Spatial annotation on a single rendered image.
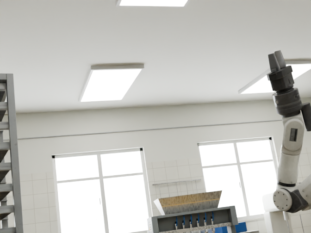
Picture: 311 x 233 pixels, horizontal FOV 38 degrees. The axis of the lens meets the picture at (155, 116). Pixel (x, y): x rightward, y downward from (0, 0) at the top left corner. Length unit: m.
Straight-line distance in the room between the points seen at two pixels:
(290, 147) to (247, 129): 6.22
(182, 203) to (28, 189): 3.31
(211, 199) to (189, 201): 0.19
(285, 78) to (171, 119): 5.82
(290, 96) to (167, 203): 2.44
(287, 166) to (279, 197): 0.11
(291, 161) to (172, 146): 5.64
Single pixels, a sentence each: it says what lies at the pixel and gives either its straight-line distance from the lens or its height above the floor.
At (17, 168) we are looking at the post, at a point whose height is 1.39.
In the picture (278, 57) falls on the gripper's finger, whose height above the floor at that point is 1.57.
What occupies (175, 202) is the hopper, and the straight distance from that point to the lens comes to 3.88.
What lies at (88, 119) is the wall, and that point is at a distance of 7.02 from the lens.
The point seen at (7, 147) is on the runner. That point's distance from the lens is 2.05.
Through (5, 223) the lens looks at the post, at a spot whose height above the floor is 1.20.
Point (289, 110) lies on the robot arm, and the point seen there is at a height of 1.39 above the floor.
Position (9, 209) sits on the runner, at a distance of 2.01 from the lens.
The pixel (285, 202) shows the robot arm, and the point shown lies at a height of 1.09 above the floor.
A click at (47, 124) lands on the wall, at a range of 6.94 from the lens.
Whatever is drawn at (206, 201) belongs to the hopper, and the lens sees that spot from 3.95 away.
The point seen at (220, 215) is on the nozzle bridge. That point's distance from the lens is 4.00.
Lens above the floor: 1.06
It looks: 14 degrees up
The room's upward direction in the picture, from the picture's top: 8 degrees counter-clockwise
